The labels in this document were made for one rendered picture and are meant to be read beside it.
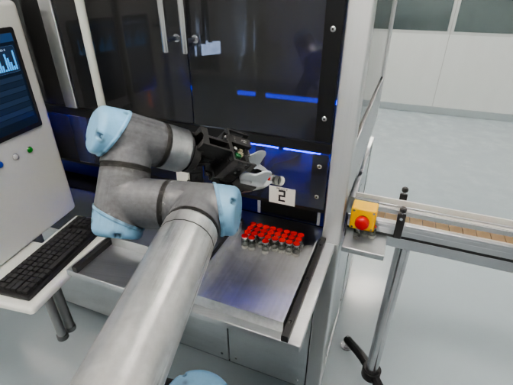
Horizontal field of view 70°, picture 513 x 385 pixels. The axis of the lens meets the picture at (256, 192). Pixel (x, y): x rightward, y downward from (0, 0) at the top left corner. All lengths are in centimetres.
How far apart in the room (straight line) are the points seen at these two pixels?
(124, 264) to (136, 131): 65
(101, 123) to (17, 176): 88
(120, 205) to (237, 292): 54
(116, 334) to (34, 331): 201
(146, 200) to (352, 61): 62
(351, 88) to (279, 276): 53
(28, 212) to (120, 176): 94
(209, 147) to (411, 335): 177
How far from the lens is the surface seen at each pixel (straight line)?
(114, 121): 56
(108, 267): 116
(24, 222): 147
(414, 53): 560
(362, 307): 224
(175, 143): 59
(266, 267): 107
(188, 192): 51
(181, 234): 44
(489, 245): 128
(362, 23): 94
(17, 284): 130
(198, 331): 178
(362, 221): 108
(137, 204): 54
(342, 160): 103
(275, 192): 113
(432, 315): 233
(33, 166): 146
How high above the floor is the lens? 160
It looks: 30 degrees down
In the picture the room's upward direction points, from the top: straight up
